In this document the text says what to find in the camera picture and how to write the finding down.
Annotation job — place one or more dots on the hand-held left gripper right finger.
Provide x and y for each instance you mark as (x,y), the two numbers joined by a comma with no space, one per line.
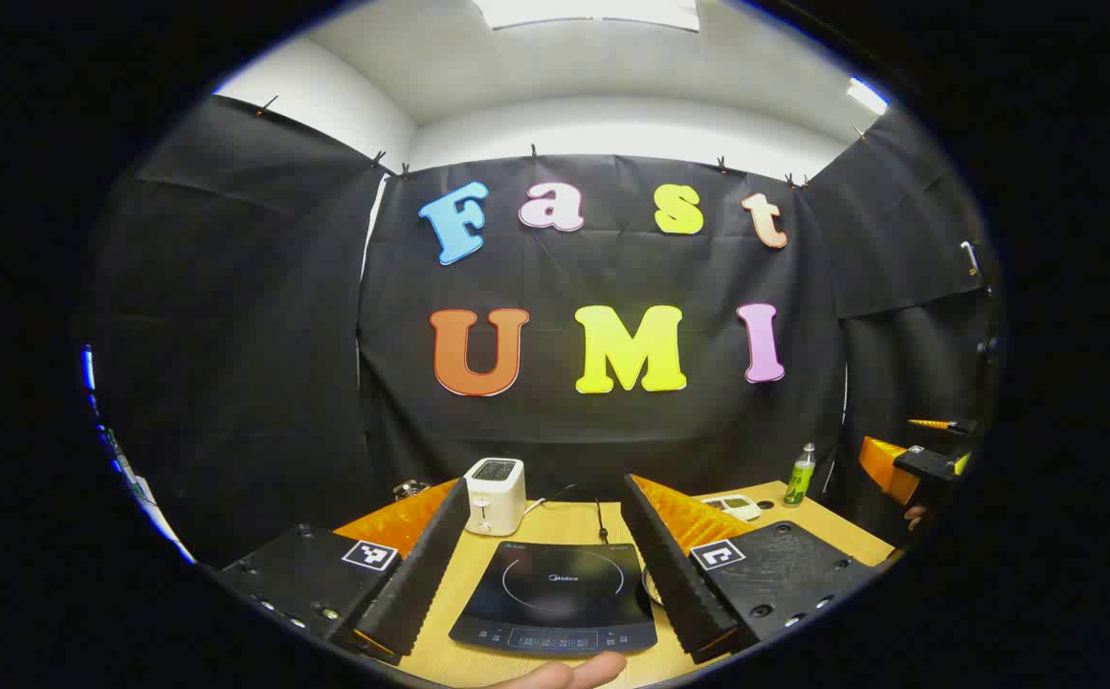
(675,574)

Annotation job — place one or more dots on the small ceiling light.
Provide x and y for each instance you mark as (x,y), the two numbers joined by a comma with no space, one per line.
(867,96)

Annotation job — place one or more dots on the black induction cooktop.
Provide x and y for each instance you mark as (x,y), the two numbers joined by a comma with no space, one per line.
(555,603)

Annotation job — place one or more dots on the green drink bottle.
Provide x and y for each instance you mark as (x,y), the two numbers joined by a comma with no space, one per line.
(799,478)

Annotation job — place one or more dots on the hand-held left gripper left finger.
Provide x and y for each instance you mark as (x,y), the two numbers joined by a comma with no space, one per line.
(421,574)

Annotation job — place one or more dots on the large ceiling light panel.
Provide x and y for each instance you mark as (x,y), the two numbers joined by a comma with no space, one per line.
(584,11)

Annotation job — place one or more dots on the white divided snack tray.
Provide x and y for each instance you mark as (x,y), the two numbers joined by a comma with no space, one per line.
(732,507)

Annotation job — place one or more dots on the white toaster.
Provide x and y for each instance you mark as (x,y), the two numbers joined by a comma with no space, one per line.
(495,498)

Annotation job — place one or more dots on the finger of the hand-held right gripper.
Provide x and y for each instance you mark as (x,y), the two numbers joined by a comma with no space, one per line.
(938,425)
(885,467)

